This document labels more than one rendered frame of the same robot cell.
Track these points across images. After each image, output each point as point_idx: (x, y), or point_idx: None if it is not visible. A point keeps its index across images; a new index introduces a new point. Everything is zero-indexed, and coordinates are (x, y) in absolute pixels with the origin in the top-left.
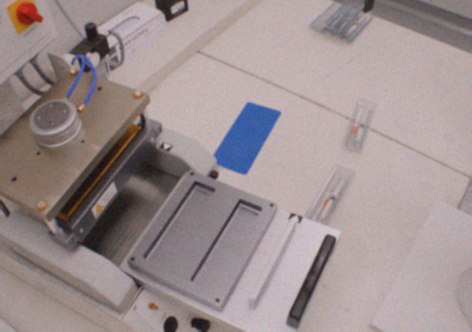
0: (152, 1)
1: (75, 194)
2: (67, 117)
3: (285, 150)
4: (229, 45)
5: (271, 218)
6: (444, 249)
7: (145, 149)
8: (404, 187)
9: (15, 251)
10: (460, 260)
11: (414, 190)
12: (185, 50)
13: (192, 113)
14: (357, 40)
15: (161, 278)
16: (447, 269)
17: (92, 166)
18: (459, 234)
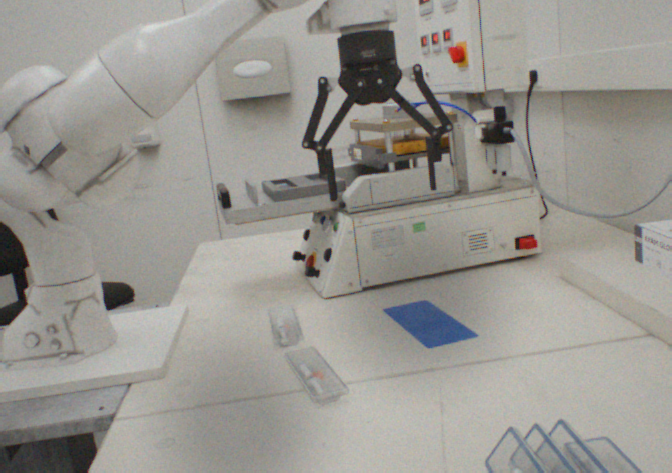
0: None
1: (366, 141)
2: (387, 103)
3: (373, 332)
4: (642, 360)
5: (272, 195)
6: (136, 347)
7: (372, 159)
8: (209, 372)
9: None
10: (116, 349)
11: (195, 375)
12: (634, 303)
13: (509, 306)
14: None
15: (300, 175)
16: (129, 341)
17: (361, 127)
18: (121, 360)
